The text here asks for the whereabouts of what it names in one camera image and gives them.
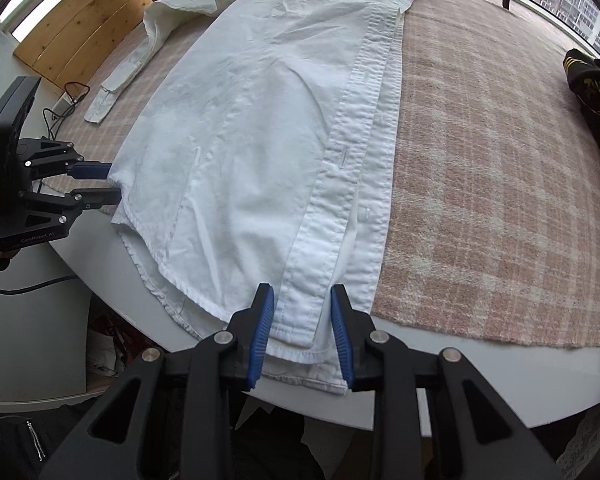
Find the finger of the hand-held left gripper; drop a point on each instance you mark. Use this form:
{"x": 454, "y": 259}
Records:
{"x": 97, "y": 196}
{"x": 92, "y": 170}

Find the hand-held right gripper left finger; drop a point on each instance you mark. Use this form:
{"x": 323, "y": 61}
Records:
{"x": 260, "y": 340}

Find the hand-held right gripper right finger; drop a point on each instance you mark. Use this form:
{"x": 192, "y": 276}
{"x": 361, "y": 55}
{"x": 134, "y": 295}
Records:
{"x": 342, "y": 340}

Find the white shirt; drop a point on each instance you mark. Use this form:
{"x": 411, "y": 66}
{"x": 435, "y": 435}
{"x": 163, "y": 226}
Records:
{"x": 260, "y": 135}

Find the white charger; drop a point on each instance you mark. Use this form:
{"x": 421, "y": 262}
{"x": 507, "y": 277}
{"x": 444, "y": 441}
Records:
{"x": 61, "y": 107}

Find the knotty pine wood board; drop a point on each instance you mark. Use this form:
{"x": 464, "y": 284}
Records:
{"x": 90, "y": 15}

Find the pink plaid blanket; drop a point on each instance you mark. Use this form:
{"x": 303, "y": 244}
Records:
{"x": 480, "y": 185}

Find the white lace cloth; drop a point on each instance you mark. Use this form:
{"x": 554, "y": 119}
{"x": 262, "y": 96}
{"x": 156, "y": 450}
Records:
{"x": 595, "y": 445}

